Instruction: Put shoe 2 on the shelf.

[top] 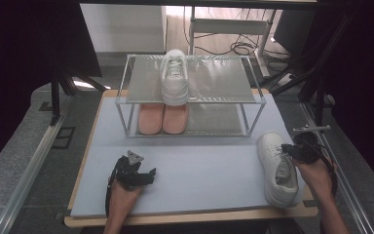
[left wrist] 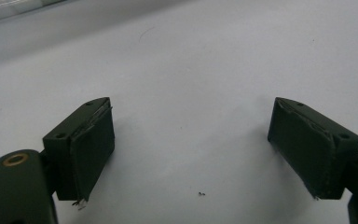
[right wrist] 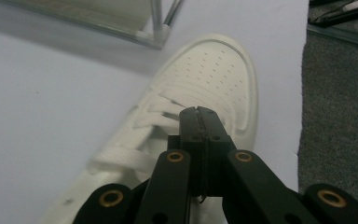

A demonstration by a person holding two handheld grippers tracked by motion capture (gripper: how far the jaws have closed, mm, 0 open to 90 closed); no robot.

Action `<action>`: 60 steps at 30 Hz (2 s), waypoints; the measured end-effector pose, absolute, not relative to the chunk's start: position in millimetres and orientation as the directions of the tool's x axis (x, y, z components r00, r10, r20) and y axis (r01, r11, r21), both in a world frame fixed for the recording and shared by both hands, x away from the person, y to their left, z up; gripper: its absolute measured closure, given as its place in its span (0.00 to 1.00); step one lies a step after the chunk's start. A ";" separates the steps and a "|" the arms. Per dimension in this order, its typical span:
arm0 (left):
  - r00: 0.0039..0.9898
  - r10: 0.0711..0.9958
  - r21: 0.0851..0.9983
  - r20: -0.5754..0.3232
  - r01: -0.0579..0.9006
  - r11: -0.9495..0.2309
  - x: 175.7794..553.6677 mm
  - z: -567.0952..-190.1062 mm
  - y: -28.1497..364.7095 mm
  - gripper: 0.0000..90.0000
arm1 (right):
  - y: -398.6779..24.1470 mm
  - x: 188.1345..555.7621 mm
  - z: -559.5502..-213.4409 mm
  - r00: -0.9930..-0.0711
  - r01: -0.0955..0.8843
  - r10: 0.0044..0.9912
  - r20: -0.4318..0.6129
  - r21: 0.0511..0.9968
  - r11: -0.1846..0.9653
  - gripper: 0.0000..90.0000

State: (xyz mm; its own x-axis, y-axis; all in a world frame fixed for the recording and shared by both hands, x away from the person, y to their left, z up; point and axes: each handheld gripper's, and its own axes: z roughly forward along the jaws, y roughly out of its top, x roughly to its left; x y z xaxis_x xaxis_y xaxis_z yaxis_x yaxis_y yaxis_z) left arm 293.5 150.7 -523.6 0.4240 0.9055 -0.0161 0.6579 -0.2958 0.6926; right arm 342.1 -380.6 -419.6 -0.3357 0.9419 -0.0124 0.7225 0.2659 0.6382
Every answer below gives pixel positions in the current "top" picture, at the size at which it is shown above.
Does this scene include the black metal stand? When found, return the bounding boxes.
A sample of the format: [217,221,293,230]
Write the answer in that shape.
[47,64,111,127]
[266,13,363,133]

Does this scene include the white cabinet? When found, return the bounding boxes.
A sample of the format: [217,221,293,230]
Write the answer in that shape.
[79,3,168,55]

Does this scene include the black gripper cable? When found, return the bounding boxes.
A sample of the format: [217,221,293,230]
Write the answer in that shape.
[104,164,120,218]
[305,138,339,198]

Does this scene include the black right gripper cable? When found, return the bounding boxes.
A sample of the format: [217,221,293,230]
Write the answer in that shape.
[305,138,339,198]

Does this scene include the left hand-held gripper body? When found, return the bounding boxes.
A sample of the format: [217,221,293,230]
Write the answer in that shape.
[114,149,144,191]

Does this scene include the white desk with metal legs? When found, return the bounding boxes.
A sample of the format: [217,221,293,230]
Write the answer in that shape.
[188,6,279,79]

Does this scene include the two-tier metal shoe rack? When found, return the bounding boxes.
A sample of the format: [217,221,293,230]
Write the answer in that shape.
[115,54,268,138]

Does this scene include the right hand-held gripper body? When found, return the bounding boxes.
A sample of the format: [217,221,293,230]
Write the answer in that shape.
[292,125,332,165]

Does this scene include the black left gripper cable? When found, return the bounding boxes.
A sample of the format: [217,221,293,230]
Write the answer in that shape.
[104,164,120,218]

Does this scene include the person's left hand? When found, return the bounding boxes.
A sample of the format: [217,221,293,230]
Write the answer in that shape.
[109,179,143,211]

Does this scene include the bundle of black cables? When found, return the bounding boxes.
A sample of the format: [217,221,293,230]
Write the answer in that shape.
[183,6,291,67]

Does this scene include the person's right hand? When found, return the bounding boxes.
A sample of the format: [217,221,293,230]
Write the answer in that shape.
[293,158,338,200]

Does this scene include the white sneaker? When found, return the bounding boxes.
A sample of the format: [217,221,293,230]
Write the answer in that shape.
[160,48,190,106]
[256,131,300,209]

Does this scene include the light blue mat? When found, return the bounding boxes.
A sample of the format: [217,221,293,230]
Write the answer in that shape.
[69,94,306,218]

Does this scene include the pink slipper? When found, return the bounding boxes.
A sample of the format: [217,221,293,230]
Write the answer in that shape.
[162,103,190,135]
[137,102,165,136]

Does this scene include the dark curtain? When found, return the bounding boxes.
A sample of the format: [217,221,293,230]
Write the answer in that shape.
[315,0,374,196]
[0,0,103,176]

